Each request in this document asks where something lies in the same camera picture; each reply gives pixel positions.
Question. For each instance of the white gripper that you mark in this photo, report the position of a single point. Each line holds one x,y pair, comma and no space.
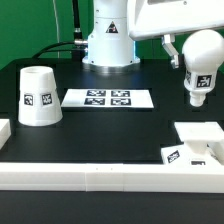
154,18

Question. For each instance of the white lamp bulb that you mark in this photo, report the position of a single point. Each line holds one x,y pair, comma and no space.
203,55

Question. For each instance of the white lamp base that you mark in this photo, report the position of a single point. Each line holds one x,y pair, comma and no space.
196,149

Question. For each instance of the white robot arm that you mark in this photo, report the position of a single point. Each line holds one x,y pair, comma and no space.
119,24

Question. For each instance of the white lamp shade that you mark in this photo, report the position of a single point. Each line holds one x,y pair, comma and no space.
39,104

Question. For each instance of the white marker sheet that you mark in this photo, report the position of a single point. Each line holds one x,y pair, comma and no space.
107,98

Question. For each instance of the white left fence piece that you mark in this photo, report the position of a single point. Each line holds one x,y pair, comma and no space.
5,131

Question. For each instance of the white front fence rail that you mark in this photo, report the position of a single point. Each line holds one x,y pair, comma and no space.
111,177

